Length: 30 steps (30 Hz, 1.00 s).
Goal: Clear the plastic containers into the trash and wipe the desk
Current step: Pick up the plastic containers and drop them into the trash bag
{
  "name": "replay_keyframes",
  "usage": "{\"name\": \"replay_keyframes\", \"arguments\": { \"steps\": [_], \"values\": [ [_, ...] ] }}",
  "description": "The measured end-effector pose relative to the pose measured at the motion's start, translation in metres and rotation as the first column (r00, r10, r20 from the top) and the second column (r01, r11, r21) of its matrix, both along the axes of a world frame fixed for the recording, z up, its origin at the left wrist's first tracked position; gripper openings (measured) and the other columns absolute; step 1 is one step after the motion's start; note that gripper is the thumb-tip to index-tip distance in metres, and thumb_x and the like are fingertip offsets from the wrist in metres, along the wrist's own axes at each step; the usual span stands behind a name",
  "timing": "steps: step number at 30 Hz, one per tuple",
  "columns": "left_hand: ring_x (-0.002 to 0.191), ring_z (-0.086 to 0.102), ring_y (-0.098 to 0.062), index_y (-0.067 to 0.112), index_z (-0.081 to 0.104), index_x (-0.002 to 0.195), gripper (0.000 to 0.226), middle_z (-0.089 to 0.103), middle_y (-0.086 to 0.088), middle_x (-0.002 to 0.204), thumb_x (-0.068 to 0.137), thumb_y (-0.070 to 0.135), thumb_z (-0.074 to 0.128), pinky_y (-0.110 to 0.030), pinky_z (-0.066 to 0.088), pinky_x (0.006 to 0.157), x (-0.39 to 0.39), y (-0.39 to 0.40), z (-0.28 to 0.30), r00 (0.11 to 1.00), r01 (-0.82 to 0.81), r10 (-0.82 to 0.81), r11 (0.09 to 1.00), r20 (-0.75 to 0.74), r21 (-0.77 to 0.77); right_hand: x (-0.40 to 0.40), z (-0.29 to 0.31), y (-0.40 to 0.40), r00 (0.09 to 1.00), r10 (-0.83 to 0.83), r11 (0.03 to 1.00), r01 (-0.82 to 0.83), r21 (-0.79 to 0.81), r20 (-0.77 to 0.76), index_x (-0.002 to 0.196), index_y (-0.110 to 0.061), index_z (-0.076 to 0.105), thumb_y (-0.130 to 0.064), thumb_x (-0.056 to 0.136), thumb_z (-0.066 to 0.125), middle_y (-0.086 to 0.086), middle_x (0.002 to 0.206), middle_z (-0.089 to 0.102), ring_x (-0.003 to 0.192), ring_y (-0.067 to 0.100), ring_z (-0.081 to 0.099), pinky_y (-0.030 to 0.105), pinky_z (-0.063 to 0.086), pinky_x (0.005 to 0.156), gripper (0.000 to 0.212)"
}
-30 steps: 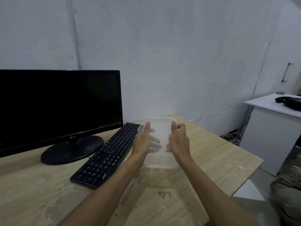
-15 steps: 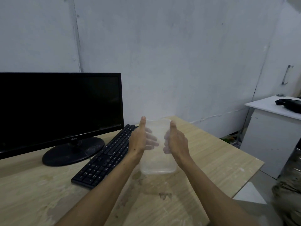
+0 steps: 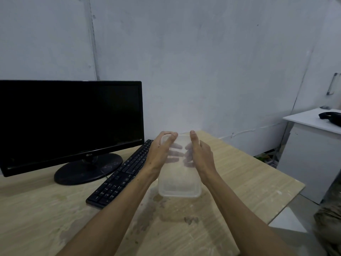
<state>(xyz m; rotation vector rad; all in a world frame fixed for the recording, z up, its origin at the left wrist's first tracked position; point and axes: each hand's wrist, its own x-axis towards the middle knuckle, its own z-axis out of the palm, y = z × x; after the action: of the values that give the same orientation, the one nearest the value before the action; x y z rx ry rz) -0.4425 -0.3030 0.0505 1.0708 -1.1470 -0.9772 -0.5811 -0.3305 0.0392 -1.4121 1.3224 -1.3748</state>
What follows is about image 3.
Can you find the black computer monitor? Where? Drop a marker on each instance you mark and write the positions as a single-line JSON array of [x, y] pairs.
[[66, 119]]

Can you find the person's left hand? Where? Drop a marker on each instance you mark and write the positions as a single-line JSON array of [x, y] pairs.
[[157, 157]]

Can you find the dark floor clutter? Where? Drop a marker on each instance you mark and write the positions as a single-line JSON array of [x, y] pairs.
[[266, 158]]

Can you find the white floor block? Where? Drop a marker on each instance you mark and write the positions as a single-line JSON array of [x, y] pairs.
[[290, 221]]

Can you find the black bag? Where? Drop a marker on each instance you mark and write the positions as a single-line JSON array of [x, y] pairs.
[[331, 117]]

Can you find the person's right hand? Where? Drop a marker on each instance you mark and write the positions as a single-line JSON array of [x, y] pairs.
[[205, 162]]

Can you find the person's right forearm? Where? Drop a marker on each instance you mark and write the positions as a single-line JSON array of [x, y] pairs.
[[239, 221]]

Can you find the person's left forearm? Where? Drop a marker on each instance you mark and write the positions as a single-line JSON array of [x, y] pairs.
[[112, 218]]

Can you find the small grey object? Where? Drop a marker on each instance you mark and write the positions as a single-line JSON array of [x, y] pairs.
[[325, 107]]

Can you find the white side desk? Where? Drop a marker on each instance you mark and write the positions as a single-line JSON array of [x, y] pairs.
[[309, 157]]

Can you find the light wooden table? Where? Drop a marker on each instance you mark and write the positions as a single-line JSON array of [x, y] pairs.
[[253, 183]]

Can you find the black keyboard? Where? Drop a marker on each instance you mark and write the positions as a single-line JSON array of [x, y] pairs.
[[120, 178]]

